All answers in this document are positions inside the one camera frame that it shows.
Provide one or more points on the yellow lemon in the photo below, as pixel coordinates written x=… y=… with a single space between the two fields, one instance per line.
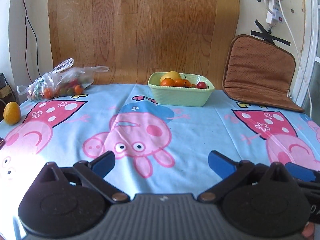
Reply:
x=12 y=113

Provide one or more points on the blue cartoon pig tablecloth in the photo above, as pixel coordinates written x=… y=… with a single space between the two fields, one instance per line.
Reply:
x=158 y=149

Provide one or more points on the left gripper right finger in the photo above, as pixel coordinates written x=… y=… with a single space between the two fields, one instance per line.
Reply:
x=234 y=174

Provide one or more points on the red cherry tomato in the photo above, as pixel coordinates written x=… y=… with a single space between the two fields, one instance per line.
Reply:
x=201 y=85

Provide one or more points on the person's right hand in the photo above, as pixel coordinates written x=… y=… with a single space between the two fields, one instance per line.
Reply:
x=309 y=231

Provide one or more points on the clear plastic fruit bag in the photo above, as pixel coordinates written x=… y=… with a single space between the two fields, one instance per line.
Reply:
x=65 y=79

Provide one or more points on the brown seat cushion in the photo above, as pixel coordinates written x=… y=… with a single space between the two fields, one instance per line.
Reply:
x=260 y=73

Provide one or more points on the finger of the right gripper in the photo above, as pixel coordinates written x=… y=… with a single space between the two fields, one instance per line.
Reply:
x=302 y=173

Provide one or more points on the light green fruit bowl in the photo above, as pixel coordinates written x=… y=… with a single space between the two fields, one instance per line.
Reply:
x=180 y=96

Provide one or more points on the large yellow pear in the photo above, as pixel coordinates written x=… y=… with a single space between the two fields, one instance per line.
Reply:
x=171 y=75

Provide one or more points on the orange mandarin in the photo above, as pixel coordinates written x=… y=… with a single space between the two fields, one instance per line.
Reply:
x=167 y=82

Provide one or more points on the wooden panel backboard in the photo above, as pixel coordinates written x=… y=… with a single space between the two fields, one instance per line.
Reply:
x=136 y=38

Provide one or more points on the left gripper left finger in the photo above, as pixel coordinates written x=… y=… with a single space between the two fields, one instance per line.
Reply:
x=92 y=175

